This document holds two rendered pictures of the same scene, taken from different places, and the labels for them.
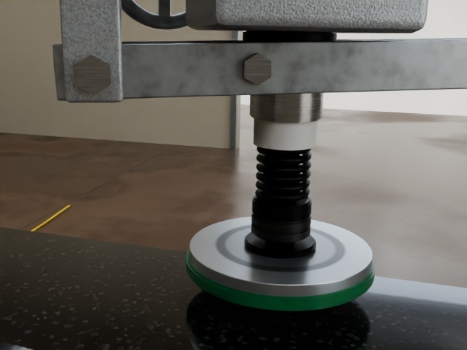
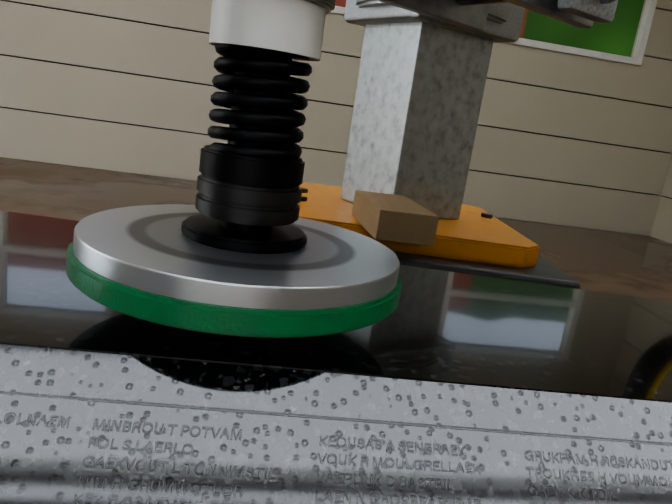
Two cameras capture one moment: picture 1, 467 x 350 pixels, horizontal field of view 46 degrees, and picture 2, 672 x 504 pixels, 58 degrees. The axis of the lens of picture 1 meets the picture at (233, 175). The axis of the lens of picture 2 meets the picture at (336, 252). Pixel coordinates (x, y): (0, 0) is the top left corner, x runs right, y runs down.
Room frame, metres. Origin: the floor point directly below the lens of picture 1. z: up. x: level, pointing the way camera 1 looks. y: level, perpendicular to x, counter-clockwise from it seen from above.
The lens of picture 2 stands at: (0.99, -0.16, 0.98)
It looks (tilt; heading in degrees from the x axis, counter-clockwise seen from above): 13 degrees down; 157
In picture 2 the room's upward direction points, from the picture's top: 8 degrees clockwise
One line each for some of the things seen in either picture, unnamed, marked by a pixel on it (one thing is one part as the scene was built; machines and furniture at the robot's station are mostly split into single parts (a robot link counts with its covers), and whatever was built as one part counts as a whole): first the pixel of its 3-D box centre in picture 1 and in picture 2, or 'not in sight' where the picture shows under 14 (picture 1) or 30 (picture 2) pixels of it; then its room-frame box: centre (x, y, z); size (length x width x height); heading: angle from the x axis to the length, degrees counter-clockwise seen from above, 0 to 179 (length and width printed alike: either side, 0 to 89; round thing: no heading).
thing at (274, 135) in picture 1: (285, 128); (268, 23); (0.60, -0.06, 1.02); 0.07 x 0.07 x 0.04
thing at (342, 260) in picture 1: (279, 249); (243, 245); (0.60, -0.06, 0.88); 0.21 x 0.21 x 0.01
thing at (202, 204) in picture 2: (280, 227); (248, 206); (0.60, -0.06, 0.91); 0.07 x 0.07 x 0.01
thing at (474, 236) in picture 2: not in sight; (397, 216); (-0.17, 0.47, 0.76); 0.49 x 0.49 x 0.05; 71
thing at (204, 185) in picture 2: (281, 217); (250, 188); (0.60, -0.06, 0.92); 0.07 x 0.07 x 0.01
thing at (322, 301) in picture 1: (279, 252); (243, 251); (0.60, -0.06, 0.87); 0.22 x 0.22 x 0.04
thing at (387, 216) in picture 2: not in sight; (391, 215); (0.05, 0.34, 0.81); 0.20 x 0.10 x 0.05; 169
